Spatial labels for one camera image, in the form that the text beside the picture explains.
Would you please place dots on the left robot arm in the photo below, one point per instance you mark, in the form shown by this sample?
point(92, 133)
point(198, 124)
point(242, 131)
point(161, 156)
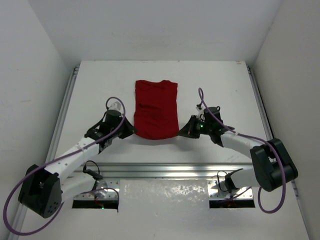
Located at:
point(45, 189)

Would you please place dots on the red t shirt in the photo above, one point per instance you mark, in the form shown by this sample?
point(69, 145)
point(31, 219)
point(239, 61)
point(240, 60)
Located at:
point(156, 115)

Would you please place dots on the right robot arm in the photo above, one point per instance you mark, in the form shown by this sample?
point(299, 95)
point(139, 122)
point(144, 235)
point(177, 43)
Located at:
point(269, 159)

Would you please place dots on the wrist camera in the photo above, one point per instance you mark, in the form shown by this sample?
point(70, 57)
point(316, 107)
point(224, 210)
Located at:
point(200, 115)
point(116, 106)

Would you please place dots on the aluminium frame rail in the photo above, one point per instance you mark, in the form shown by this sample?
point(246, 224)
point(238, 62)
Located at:
point(227, 84)

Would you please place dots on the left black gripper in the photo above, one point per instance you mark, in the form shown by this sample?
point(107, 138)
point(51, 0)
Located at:
point(121, 128)

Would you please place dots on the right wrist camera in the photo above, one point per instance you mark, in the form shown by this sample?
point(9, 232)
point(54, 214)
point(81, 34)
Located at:
point(200, 115)

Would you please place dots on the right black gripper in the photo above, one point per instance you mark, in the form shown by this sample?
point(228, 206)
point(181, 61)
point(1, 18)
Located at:
point(189, 130)

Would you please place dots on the white foam cover panel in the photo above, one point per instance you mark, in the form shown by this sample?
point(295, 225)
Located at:
point(170, 210)

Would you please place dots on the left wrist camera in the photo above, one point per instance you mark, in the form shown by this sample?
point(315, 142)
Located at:
point(116, 106)

